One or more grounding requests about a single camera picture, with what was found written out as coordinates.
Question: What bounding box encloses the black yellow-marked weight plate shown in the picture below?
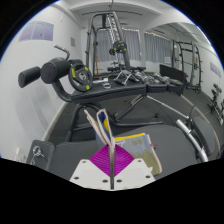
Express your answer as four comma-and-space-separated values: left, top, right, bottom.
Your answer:
68, 59, 94, 93

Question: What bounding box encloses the large purple wall poster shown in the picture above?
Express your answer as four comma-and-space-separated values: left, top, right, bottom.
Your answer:
18, 20, 55, 43

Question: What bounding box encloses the white wall outlet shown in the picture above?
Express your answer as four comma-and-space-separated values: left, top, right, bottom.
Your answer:
14, 147, 27, 163

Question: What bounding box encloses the blue and olive printed towel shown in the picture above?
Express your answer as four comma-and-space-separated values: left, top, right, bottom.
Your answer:
83, 108, 163, 177

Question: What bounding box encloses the black power rack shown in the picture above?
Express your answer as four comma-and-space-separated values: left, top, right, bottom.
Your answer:
171, 39, 203, 94

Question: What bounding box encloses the black exercise machine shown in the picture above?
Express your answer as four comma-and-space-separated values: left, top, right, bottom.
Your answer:
208, 83, 224, 126

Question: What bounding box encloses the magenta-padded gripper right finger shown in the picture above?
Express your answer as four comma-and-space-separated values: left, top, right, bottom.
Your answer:
112, 143, 157, 191

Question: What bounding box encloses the black plyo box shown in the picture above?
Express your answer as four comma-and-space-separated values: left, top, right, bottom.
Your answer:
159, 63, 187, 96

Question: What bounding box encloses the grey smith machine frame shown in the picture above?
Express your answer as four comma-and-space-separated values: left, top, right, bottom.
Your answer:
84, 11, 133, 79

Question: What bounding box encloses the metal spring barbell collar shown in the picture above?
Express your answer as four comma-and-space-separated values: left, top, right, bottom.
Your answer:
30, 145, 46, 166

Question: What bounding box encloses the small purple wall poster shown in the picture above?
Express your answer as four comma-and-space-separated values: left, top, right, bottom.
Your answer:
209, 61, 223, 78

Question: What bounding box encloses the black hyperextension bench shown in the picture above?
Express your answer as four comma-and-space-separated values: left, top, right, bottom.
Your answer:
17, 44, 191, 143

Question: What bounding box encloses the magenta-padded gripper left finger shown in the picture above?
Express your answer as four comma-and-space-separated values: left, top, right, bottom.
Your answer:
69, 143, 113, 192

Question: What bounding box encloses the grey window curtain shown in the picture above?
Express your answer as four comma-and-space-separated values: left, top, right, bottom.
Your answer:
94, 28, 143, 63
143, 31, 174, 64

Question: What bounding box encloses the metal cable row handle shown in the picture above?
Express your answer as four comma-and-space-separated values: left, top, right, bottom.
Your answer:
114, 69, 140, 86

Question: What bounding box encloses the black padded weight bench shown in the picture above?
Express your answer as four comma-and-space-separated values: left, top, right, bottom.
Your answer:
25, 123, 221, 183

